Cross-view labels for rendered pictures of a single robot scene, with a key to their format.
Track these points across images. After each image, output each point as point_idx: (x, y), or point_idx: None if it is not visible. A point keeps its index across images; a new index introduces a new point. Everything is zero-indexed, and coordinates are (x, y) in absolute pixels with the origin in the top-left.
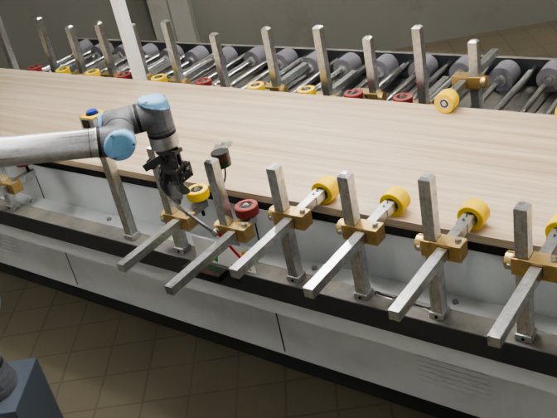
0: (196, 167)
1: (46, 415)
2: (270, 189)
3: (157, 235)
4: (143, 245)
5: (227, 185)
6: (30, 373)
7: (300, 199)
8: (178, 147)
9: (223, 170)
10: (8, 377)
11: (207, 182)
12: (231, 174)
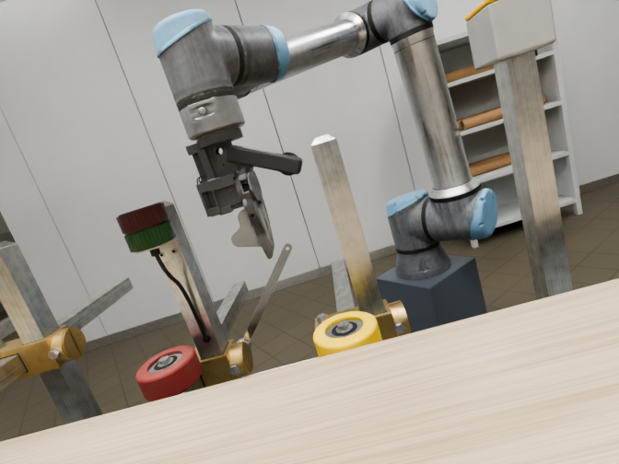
0: (501, 376)
1: (416, 329)
2: (37, 285)
3: (339, 289)
4: (340, 277)
5: (267, 382)
6: (410, 285)
7: (7, 447)
8: (192, 145)
9: (356, 423)
10: (401, 266)
11: (346, 358)
12: (296, 423)
